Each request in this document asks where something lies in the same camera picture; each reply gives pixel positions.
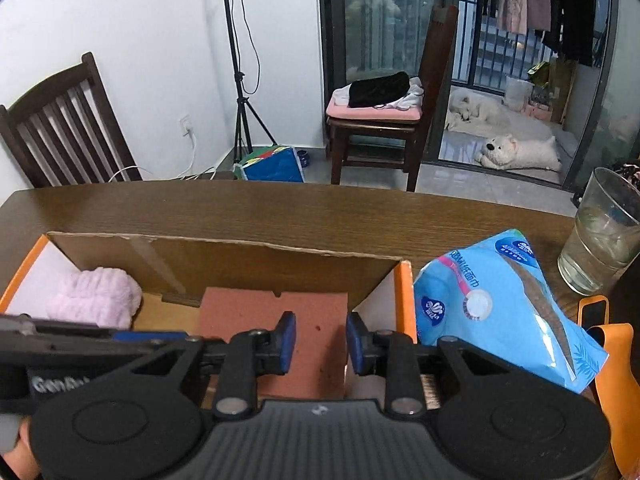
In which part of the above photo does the white power cable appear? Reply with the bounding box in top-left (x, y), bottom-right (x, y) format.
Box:
top-left (107, 132), bottom-right (221, 184)

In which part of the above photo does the yellow-green bag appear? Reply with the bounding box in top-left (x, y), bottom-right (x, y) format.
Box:
top-left (529, 59), bottom-right (577, 122)

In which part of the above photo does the person's left hand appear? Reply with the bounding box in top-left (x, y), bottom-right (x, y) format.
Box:
top-left (0, 419), bottom-right (42, 480)

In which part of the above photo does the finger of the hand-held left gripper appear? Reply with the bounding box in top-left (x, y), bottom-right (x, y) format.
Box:
top-left (113, 330), bottom-right (189, 343)

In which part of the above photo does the grey dog mat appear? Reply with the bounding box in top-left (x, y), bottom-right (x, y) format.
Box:
top-left (444, 87), bottom-right (582, 162)

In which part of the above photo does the blue tissue pack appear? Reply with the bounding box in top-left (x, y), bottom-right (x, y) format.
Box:
top-left (412, 228), bottom-right (610, 395)

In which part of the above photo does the white bucket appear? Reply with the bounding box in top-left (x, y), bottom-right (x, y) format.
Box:
top-left (503, 74), bottom-right (535, 111)

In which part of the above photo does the black cloth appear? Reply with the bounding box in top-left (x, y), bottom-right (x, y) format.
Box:
top-left (347, 71), bottom-right (411, 110)

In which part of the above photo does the black hanging garment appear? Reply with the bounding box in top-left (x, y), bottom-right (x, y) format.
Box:
top-left (542, 0), bottom-right (609, 67)

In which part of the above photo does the dark wooden slatted chair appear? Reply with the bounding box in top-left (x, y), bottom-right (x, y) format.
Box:
top-left (0, 51), bottom-right (144, 189)

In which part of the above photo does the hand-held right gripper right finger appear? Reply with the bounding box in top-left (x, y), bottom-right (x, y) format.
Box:
top-left (346, 311), bottom-right (521, 420)

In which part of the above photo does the pink fluffy towel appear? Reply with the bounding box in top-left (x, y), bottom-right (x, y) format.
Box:
top-left (47, 266), bottom-right (144, 331)

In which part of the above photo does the brown wooden chair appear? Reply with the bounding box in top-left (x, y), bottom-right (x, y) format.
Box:
top-left (325, 5), bottom-right (460, 193)

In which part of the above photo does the clear drinking glass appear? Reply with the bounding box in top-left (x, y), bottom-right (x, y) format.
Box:
top-left (557, 166), bottom-right (640, 296)

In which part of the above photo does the pink seat cushion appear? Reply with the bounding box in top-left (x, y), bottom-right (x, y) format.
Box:
top-left (325, 101), bottom-right (424, 124)

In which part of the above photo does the black tripod stand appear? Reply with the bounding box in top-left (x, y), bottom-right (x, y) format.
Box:
top-left (218, 0), bottom-right (279, 164)

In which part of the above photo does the white plush bear toy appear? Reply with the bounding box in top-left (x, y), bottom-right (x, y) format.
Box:
top-left (474, 133), bottom-right (564, 171)

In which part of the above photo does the red and orange cardboard box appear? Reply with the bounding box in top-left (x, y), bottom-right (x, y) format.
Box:
top-left (0, 231), bottom-right (418, 411)

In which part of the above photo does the blue and green bag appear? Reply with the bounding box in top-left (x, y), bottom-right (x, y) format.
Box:
top-left (233, 145), bottom-right (307, 184)

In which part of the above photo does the black balcony railing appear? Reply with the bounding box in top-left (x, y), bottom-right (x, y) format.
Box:
top-left (458, 0), bottom-right (557, 94)

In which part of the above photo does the white cloth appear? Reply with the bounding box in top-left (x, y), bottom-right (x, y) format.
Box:
top-left (332, 77), bottom-right (425, 111)

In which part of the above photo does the white dog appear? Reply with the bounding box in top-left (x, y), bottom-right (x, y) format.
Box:
top-left (446, 94), bottom-right (512, 132)

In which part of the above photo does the sliding glass door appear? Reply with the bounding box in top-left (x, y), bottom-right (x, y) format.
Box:
top-left (317, 0), bottom-right (622, 192)

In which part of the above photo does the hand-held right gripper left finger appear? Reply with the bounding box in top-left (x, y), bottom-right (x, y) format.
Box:
top-left (112, 311), bottom-right (297, 420)

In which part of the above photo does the black hanging cable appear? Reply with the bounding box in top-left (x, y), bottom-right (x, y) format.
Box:
top-left (238, 0), bottom-right (262, 95)

